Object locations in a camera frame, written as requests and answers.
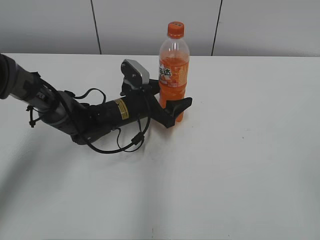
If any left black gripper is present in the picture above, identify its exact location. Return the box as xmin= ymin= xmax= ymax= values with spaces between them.
xmin=120 ymin=79 xmax=193 ymax=129

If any orange soda plastic bottle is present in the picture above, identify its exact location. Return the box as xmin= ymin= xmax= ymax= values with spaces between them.
xmin=158 ymin=34 xmax=190 ymax=108

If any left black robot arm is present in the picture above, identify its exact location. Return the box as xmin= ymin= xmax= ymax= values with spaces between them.
xmin=0 ymin=54 xmax=192 ymax=145

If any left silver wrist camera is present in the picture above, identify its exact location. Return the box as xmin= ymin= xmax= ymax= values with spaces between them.
xmin=120 ymin=59 xmax=150 ymax=90

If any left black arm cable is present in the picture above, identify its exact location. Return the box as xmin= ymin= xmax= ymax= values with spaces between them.
xmin=37 ymin=74 xmax=152 ymax=155

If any orange bottle cap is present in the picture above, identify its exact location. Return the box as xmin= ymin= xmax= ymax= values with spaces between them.
xmin=167 ymin=21 xmax=185 ymax=39

